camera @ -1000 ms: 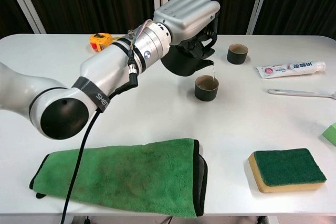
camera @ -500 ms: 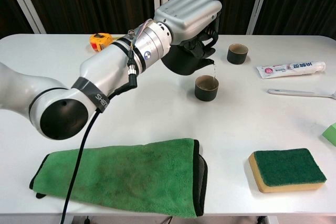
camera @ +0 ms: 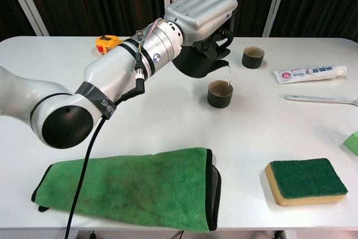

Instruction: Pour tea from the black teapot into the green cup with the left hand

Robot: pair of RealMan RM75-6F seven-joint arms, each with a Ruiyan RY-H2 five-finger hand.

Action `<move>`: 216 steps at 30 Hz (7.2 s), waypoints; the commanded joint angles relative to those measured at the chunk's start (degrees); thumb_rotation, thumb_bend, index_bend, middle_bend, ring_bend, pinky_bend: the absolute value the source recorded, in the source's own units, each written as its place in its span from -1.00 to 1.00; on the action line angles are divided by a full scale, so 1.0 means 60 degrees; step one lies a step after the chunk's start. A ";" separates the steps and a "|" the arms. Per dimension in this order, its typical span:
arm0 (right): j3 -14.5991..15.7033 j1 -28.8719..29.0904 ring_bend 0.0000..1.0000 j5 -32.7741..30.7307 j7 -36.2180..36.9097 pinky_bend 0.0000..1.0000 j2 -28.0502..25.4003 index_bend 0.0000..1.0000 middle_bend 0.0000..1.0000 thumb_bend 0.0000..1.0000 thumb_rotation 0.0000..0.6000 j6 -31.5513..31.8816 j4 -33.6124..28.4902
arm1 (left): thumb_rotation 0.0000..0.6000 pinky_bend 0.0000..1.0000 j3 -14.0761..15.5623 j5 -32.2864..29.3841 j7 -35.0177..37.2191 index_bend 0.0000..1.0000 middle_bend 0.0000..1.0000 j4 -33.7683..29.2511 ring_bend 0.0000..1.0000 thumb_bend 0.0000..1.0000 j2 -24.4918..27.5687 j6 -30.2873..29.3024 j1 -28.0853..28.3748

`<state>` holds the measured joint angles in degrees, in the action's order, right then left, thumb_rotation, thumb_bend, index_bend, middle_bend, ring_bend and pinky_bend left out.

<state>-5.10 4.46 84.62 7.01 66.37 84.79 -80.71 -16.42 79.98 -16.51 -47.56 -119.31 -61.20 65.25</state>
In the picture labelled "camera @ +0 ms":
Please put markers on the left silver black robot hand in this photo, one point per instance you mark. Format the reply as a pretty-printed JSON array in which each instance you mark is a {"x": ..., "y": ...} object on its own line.
[{"x": 204, "y": 12}]

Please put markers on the black teapot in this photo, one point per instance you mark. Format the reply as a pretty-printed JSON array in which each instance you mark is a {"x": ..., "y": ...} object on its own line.
[{"x": 193, "y": 65}]

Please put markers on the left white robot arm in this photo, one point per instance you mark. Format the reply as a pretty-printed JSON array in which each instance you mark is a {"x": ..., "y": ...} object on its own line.
[{"x": 112, "y": 68}]

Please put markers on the dark green cup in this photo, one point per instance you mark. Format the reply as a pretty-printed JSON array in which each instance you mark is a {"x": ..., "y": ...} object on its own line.
[
  {"x": 220, "y": 97},
  {"x": 253, "y": 60}
]

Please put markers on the yellow tape measure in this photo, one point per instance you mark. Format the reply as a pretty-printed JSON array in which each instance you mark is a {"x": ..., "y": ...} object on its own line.
[{"x": 104, "y": 43}]

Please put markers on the white toothpaste tube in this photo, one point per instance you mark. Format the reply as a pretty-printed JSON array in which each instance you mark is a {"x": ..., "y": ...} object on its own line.
[{"x": 307, "y": 73}]

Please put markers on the white toothbrush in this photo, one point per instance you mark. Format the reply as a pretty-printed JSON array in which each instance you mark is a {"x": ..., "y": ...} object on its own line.
[{"x": 313, "y": 98}]

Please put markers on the green towel black trim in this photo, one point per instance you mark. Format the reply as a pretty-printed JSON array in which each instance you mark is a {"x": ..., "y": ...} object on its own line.
[{"x": 126, "y": 188}]

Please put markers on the green yellow sponge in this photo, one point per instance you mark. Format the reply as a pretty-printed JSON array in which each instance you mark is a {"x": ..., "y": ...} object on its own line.
[{"x": 307, "y": 178}]

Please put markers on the light green block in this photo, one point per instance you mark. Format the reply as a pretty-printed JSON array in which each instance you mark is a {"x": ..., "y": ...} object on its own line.
[{"x": 353, "y": 142}]

